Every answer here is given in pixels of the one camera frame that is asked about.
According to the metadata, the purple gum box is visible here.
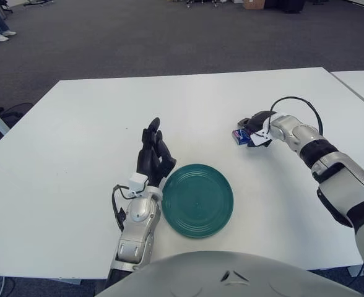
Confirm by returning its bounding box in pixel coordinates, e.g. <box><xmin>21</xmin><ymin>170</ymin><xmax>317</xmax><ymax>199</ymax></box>
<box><xmin>231</xmin><ymin>128</ymin><xmax>253</xmax><ymax>147</ymax></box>

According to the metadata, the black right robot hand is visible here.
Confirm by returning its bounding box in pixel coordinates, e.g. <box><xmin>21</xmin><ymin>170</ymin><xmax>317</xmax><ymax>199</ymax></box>
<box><xmin>237</xmin><ymin>110</ymin><xmax>277</xmax><ymax>149</ymax></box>

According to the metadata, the black floor cable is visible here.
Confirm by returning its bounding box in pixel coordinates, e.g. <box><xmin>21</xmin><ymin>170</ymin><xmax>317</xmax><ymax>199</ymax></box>
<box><xmin>0</xmin><ymin>101</ymin><xmax>33</xmax><ymax>121</ymax></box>

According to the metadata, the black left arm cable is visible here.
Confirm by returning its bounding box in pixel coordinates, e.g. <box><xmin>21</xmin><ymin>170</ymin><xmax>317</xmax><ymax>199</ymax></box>
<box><xmin>112</xmin><ymin>184</ymin><xmax>139</xmax><ymax>233</ymax></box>

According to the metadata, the green round plate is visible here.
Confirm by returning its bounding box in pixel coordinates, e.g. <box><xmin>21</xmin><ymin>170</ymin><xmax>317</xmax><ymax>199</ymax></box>
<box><xmin>162</xmin><ymin>163</ymin><xmax>234</xmax><ymax>239</ymax></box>

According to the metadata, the grey robot torso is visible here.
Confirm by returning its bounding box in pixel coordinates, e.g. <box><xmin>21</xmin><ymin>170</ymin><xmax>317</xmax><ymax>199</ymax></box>
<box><xmin>97</xmin><ymin>251</ymin><xmax>364</xmax><ymax>297</ymax></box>

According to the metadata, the black case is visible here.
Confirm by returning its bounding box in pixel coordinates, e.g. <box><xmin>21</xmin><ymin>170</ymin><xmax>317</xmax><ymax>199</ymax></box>
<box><xmin>264</xmin><ymin>0</ymin><xmax>306</xmax><ymax>14</ymax></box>

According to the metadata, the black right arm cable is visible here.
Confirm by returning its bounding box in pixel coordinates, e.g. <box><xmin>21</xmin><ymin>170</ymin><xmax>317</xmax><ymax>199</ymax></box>
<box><xmin>270</xmin><ymin>97</ymin><xmax>323</xmax><ymax>136</ymax></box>

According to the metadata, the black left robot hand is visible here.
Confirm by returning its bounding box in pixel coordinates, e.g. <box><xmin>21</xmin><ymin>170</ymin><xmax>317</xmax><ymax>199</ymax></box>
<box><xmin>136</xmin><ymin>116</ymin><xmax>177</xmax><ymax>189</ymax></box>

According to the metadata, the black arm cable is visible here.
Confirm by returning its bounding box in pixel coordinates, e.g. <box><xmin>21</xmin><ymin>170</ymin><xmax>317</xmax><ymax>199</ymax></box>
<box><xmin>270</xmin><ymin>97</ymin><xmax>323</xmax><ymax>136</ymax></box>
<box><xmin>112</xmin><ymin>184</ymin><xmax>139</xmax><ymax>233</ymax></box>

